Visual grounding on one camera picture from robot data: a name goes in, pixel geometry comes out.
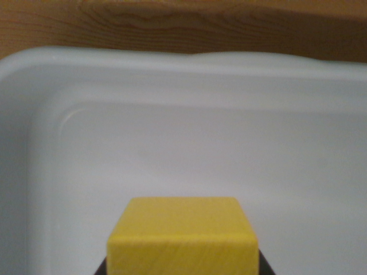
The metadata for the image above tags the white plastic bin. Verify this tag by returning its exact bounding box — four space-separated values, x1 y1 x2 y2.
0 47 367 275

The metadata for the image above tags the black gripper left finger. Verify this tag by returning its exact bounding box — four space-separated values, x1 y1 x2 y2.
95 256 108 275

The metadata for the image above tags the yellow wooden cube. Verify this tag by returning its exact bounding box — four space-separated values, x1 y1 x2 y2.
106 197 260 275

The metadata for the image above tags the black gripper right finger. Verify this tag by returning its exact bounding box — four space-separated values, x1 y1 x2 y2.
258 248 277 275

